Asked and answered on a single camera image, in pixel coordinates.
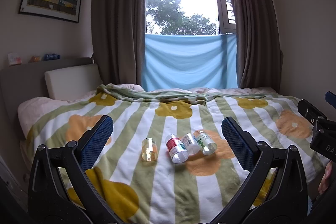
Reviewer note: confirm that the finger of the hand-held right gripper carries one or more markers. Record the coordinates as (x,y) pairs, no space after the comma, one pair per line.
(311,111)
(331,97)

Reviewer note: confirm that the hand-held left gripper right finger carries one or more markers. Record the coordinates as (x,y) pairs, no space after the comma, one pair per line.
(237,145)

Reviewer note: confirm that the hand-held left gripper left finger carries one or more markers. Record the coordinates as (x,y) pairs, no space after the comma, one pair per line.
(96,144)

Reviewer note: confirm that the clear cup with green label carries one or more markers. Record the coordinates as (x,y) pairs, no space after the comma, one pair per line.
(206,144)

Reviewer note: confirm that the clear cup with white label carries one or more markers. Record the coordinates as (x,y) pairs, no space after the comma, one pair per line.
(191,144)

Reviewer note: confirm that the clear yellow cup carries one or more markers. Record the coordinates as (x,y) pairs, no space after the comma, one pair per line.
(149,151)

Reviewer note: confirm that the clear cup with red label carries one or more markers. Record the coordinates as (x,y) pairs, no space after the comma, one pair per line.
(176,148)

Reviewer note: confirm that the person's right hand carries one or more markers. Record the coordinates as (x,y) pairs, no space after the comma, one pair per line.
(325,179)

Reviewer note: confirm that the pale pink pillow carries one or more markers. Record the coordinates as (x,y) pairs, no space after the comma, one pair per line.
(39,111)

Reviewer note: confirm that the white headboard cushion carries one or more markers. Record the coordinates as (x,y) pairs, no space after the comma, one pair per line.
(73,81)

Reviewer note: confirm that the striped floral blanket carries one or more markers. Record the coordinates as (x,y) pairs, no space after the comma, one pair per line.
(162,187)

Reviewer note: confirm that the light blue cloth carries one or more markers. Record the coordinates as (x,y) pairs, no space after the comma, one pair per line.
(189,61)

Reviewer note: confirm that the grey headboard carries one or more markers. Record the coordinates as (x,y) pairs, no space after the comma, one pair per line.
(21,82)

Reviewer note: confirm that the small blue object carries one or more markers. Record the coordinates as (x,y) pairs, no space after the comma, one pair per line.
(51,56)

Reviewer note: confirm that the small orange object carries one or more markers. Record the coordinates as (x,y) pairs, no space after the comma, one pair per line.
(35,59)

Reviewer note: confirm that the brown curtain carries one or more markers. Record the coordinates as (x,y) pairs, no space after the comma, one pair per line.
(252,24)
(118,19)

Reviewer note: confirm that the white and pink packet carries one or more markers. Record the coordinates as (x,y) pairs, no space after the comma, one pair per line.
(14,58)

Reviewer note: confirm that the tree outside window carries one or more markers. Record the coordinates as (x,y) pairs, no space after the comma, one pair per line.
(173,16)

